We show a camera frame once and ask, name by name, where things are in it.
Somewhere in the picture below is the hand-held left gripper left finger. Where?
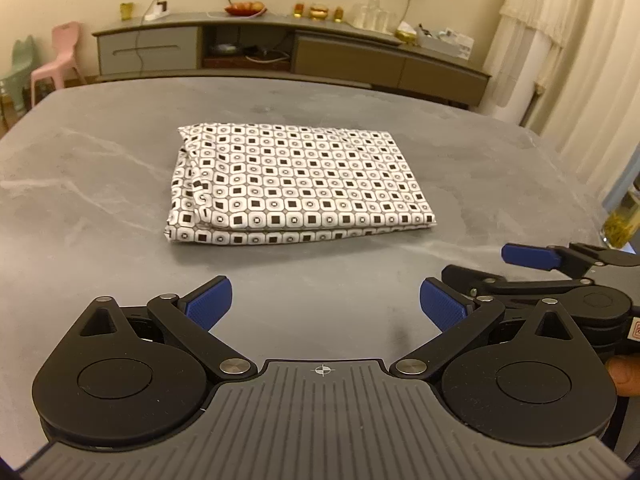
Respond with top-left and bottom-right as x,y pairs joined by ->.
79,275 -> 257,379

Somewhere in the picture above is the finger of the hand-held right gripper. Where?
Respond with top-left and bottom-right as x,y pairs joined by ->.
502,242 -> 640,281
441,263 -> 582,307

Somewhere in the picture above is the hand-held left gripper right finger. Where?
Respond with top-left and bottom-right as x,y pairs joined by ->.
389,276 -> 574,379

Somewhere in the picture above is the black and white patterned garment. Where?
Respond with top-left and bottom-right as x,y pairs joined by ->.
164,122 -> 440,247

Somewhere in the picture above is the person's right hand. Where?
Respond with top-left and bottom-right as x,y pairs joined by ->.
606,354 -> 640,398

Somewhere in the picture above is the glass of yellow-green tea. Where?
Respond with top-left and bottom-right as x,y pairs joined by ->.
600,185 -> 640,251

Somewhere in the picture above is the lace-covered standing air conditioner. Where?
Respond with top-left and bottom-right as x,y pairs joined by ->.
482,0 -> 586,128

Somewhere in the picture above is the cream curtain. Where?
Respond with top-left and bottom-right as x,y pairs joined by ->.
530,0 -> 640,211

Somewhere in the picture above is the white storage box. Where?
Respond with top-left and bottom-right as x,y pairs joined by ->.
417,25 -> 475,59

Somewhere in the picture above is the long grey television cabinet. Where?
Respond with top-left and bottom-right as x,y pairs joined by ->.
91,10 -> 493,111

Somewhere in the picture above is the set of clear glass cups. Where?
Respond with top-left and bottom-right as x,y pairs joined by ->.
351,0 -> 393,31

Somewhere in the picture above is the pink plastic chair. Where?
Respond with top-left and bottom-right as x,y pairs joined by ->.
30,21 -> 87,108

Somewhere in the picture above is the green plastic chair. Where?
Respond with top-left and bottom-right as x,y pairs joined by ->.
0,35 -> 37,121

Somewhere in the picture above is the red fruit bowl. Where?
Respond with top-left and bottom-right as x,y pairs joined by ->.
224,1 -> 267,17

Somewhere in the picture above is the bundle of shelf cables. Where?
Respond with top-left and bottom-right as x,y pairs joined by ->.
244,47 -> 292,67

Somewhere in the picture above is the white power cable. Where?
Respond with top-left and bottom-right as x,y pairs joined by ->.
134,2 -> 152,74

